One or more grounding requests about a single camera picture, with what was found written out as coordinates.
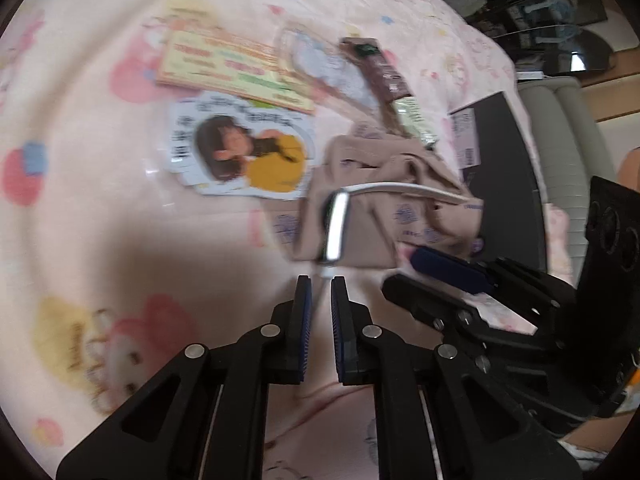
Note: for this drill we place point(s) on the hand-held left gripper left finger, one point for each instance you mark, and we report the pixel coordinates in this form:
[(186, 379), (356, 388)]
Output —
[(303, 330)]

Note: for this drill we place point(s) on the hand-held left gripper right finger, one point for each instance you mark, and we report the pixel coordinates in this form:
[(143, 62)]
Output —
[(341, 330)]

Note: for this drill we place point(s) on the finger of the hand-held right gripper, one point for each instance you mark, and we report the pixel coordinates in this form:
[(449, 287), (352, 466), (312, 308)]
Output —
[(450, 265), (425, 300)]

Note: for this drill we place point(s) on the white wristband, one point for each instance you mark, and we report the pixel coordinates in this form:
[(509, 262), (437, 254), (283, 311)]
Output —
[(336, 225)]

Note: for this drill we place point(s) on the black cardboard box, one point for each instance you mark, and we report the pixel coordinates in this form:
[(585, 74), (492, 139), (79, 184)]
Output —
[(505, 170)]

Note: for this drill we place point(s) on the beige cloth pouch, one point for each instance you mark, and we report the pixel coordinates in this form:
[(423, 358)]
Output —
[(380, 180)]

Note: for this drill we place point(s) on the brown snack bar packet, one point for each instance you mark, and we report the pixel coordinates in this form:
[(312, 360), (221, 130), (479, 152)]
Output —
[(385, 75)]

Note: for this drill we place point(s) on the clear plastic packet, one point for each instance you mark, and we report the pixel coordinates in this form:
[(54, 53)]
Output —
[(320, 60)]

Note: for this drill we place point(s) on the yellow printed card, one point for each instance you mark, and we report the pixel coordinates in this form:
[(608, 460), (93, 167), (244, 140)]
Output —
[(215, 55)]

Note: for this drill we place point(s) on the grey couch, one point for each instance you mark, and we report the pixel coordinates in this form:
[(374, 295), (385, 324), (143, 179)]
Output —
[(565, 125)]

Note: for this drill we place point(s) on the die-cut photo card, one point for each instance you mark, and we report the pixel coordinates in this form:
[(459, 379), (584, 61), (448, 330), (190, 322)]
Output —
[(250, 155)]

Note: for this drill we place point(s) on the pink printed blanket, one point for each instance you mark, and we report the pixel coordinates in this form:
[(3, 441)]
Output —
[(100, 240)]

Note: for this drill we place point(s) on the dark cluttered shelf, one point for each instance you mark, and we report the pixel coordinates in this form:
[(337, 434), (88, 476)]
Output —
[(540, 25)]

